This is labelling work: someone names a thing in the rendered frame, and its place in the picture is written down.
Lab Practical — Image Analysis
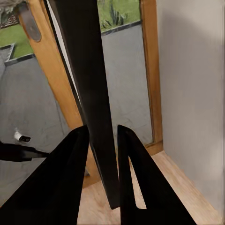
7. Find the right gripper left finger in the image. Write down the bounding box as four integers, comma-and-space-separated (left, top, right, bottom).
0, 123, 90, 225

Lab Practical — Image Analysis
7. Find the poster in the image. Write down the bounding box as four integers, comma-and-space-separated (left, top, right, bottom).
43, 0, 120, 210

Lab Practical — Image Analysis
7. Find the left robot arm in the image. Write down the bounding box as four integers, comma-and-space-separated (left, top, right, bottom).
0, 131, 49, 162

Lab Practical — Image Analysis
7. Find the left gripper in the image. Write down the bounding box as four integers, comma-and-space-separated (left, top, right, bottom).
1, 144, 49, 162

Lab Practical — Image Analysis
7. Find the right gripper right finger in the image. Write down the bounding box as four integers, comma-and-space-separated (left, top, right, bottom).
118, 125, 196, 225

